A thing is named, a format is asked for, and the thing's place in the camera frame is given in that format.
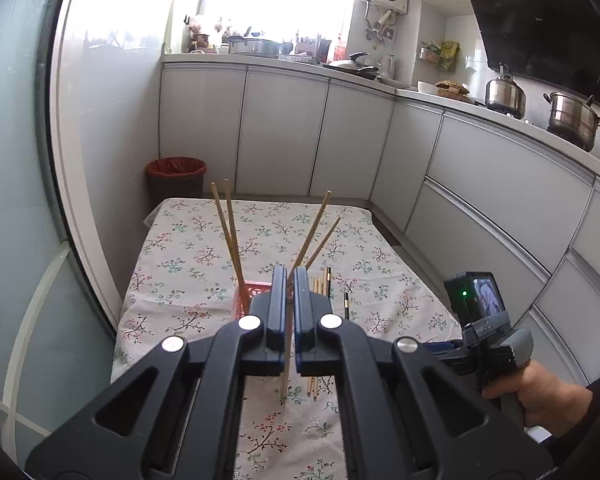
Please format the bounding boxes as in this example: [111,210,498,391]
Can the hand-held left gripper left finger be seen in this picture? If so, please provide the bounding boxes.
[25,264,288,480]

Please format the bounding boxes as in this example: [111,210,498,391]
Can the wicker basket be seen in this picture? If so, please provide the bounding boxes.
[435,80,471,102]

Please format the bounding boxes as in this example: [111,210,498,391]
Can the red trash bin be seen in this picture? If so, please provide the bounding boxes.
[146,156,207,200]

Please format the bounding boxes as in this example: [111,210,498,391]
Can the wide steel pot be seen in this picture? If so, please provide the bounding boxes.
[224,35,281,58]

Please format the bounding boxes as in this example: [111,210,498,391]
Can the metal wall rack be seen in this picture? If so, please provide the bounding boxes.
[419,42,443,66]

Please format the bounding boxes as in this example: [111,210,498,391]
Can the countertop utensil holder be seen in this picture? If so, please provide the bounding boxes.
[295,35,331,58]

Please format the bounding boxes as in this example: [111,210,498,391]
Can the person's right hand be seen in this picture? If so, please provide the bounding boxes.
[481,362,593,438]

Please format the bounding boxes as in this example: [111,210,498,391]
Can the bunch of wooden chopsticks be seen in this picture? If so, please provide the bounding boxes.
[305,266,327,400]

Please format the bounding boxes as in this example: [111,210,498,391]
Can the yellow packet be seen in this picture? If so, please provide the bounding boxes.
[440,41,461,72]

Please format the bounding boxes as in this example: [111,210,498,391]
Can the black wok with lid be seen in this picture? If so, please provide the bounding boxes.
[322,51,381,81]

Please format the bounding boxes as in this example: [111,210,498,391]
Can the tan bamboo chopstick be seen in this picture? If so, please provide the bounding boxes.
[210,183,247,293]
[279,280,295,393]
[287,190,333,286]
[223,179,243,283]
[302,217,342,271]

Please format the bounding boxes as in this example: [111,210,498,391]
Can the person's right forearm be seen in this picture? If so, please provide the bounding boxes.
[550,377,600,466]

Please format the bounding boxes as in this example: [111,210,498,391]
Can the frosted glass door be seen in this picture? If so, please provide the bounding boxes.
[0,0,126,461]

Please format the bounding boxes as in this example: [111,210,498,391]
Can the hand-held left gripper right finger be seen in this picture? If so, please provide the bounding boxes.
[294,267,553,480]

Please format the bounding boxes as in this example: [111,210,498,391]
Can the steel kettle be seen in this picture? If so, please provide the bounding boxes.
[485,62,527,120]

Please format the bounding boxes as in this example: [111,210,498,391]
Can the pink plastic utensil basket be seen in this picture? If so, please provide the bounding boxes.
[235,280,273,321]

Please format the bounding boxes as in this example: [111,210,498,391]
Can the black range hood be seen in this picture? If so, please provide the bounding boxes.
[457,0,600,111]

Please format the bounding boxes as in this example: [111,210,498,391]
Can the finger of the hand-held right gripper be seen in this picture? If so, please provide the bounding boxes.
[422,341,465,361]

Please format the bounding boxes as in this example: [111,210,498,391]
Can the floral tablecloth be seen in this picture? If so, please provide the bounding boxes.
[111,197,463,480]

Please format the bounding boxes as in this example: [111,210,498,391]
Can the steel stockpot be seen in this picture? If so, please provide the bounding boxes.
[542,91,600,153]

